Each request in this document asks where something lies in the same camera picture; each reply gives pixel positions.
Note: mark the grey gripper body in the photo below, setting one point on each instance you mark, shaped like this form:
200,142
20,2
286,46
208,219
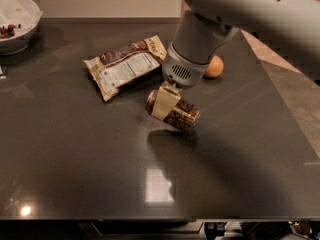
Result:
182,69

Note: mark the brown white snack bag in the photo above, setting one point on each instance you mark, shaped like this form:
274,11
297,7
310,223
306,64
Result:
119,68

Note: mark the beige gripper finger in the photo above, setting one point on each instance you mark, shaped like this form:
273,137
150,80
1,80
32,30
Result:
168,96

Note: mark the white bowl with food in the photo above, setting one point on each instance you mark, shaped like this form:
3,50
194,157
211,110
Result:
18,22

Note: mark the orange fruit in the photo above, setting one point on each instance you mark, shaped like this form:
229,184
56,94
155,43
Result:
215,68

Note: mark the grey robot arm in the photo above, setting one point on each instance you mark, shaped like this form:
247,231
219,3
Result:
291,28

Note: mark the orange brown soda can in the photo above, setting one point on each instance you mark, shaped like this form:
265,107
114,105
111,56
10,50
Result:
183,116

